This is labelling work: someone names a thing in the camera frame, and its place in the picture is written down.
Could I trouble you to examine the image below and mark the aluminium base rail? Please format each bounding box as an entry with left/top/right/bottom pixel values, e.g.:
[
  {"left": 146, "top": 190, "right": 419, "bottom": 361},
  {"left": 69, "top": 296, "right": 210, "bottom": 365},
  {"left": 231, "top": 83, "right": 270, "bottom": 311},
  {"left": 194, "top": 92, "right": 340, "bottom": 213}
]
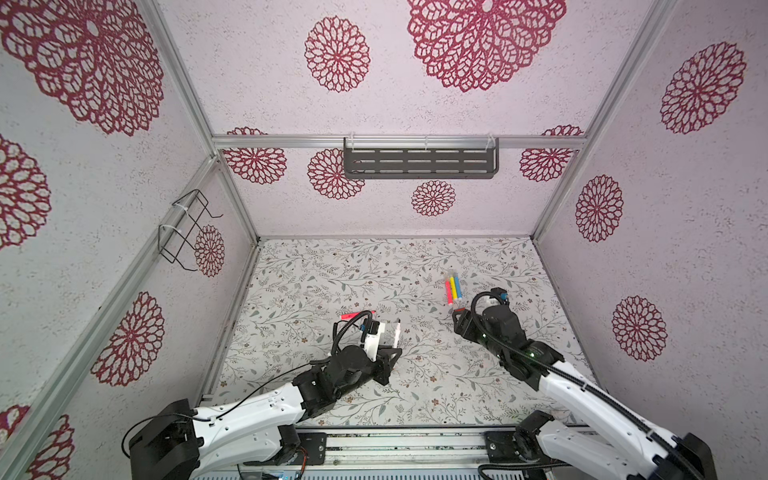
[{"left": 191, "top": 425, "right": 601, "bottom": 478}]

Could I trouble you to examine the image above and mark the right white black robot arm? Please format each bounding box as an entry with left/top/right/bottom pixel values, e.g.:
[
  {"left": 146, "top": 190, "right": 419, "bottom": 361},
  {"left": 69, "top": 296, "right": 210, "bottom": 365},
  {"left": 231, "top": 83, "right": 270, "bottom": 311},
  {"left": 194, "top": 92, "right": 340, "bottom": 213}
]
[{"left": 452, "top": 300, "right": 717, "bottom": 479}]

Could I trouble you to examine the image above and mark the pink highlighter pen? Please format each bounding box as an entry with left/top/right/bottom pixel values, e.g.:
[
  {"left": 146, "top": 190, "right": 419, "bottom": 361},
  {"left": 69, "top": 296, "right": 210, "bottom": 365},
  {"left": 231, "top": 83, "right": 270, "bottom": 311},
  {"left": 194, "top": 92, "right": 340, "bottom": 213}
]
[
  {"left": 339, "top": 310, "right": 376, "bottom": 321},
  {"left": 444, "top": 279, "right": 454, "bottom": 306}
]

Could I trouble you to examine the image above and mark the dark metal wall shelf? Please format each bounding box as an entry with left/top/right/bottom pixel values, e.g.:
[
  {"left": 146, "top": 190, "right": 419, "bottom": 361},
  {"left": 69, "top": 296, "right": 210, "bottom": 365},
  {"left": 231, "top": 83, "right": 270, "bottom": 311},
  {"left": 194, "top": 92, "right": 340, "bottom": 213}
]
[{"left": 342, "top": 138, "right": 499, "bottom": 180}]

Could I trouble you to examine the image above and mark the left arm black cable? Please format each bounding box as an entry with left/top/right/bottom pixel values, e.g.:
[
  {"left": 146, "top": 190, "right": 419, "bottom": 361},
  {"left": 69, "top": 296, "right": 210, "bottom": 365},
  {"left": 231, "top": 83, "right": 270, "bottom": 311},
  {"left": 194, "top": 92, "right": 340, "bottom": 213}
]
[{"left": 331, "top": 310, "right": 374, "bottom": 358}]

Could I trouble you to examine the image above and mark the white red marker pen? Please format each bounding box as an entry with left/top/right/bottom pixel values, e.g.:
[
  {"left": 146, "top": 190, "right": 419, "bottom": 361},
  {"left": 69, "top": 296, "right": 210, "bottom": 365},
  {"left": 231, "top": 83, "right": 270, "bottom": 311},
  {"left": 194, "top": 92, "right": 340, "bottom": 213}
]
[{"left": 392, "top": 320, "right": 402, "bottom": 348}]

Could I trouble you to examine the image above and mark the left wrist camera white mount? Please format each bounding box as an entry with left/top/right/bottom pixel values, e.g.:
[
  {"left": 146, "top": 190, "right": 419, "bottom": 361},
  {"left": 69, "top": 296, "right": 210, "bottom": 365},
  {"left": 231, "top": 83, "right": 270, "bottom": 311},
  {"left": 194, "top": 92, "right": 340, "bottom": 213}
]
[{"left": 361, "top": 319, "right": 386, "bottom": 362}]

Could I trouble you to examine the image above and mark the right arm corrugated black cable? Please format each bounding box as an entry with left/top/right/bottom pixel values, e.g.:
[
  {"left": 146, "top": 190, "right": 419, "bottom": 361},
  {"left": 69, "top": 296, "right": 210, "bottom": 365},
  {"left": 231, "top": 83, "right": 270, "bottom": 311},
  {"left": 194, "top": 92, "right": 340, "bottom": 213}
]
[{"left": 469, "top": 290, "right": 703, "bottom": 480}]

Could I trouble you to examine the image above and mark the black wire wall rack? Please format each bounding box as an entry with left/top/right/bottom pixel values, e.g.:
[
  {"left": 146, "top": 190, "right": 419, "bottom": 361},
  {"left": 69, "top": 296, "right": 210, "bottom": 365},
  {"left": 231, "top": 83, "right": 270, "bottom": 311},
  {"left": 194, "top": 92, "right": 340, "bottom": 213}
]
[{"left": 157, "top": 189, "right": 225, "bottom": 277}]

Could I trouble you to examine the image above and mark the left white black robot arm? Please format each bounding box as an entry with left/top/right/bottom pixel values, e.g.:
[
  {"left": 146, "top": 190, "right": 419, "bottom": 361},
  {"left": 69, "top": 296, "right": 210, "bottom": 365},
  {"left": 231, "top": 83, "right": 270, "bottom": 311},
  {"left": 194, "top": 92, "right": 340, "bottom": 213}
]
[{"left": 121, "top": 345, "right": 402, "bottom": 479}]

